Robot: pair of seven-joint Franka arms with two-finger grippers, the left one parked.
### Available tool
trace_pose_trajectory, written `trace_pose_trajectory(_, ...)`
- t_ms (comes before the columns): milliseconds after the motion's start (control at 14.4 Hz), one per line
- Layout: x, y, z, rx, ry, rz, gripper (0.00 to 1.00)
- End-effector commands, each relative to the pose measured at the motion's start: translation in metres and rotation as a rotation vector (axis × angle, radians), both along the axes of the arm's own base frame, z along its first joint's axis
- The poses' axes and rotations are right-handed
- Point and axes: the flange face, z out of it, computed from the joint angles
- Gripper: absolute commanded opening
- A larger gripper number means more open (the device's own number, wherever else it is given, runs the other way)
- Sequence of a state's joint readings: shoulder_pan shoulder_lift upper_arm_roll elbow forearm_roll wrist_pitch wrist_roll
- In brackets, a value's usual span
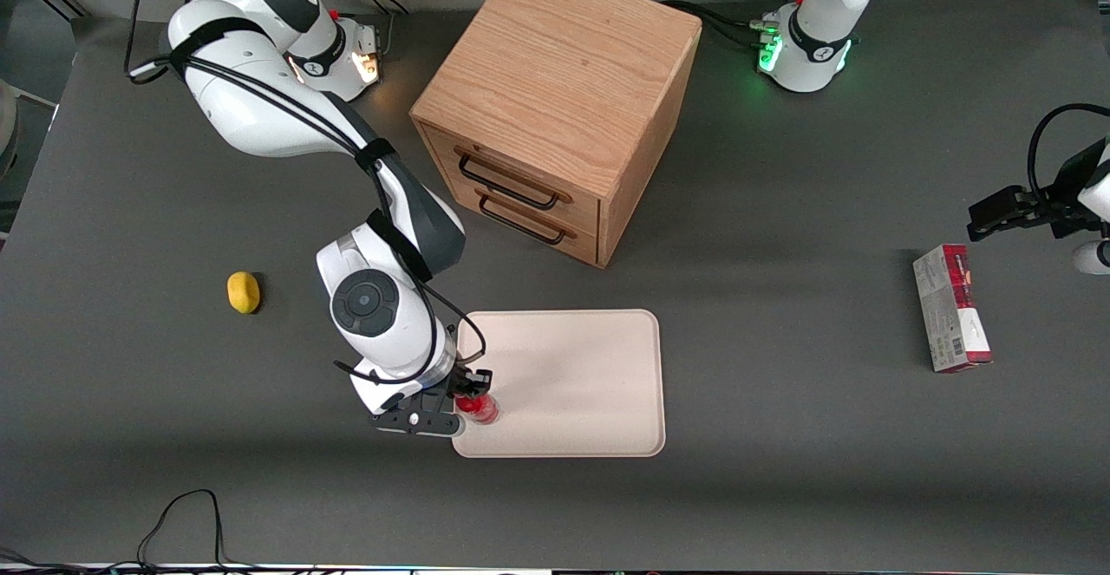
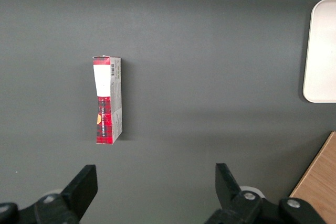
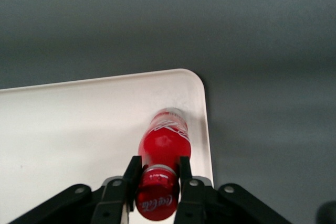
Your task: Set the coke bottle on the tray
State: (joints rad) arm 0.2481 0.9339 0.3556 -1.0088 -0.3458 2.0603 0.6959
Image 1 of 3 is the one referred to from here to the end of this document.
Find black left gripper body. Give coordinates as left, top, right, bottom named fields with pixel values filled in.
left=1051, top=146, right=1110, bottom=213

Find dark right wrist camera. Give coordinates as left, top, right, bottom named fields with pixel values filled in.
left=371, top=409, right=463, bottom=438

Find oak wooden drawer cabinet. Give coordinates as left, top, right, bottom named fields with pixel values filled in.
left=409, top=0, right=703, bottom=270

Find black metal drawer handle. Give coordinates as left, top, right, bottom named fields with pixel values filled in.
left=457, top=152, right=563, bottom=211
left=478, top=194, right=569, bottom=245

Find black cable on table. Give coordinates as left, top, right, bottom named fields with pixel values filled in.
left=0, top=488, right=261, bottom=572

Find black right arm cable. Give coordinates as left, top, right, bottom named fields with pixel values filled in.
left=124, top=0, right=488, bottom=387

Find red coke bottle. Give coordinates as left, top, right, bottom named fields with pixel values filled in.
left=454, top=390, right=501, bottom=426

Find oak drawer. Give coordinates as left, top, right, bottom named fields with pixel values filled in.
left=427, top=124, right=602, bottom=231
left=447, top=178, right=601, bottom=265

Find cream plastic tray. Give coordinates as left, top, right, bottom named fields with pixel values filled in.
left=451, top=309, right=667, bottom=459

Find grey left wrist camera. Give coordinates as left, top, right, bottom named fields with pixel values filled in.
left=1072, top=240, right=1110, bottom=275

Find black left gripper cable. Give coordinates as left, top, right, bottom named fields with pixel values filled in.
left=1028, top=104, right=1110, bottom=205

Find red plaid cardboard box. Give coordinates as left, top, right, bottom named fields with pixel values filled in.
left=912, top=244, right=994, bottom=374

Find black left base cables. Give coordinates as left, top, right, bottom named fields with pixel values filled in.
left=663, top=0, right=783, bottom=49

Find yellow lemon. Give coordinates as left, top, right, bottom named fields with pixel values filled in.
left=227, top=271, right=261, bottom=315

